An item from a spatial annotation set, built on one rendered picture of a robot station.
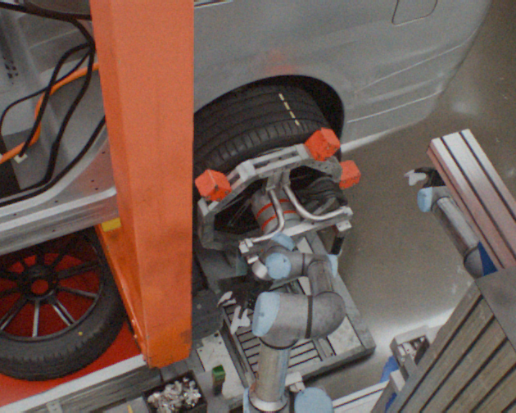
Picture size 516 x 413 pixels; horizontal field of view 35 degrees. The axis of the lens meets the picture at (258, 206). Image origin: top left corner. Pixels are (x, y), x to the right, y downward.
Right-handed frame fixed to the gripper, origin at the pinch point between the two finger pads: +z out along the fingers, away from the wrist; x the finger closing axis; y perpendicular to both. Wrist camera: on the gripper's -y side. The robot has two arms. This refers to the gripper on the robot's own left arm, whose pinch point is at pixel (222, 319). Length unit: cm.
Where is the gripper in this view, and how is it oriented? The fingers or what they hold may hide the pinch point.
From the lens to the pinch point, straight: 270.6
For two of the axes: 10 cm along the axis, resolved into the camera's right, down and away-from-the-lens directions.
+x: -3.4, -4.8, 8.0
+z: -5.4, 8.0, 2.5
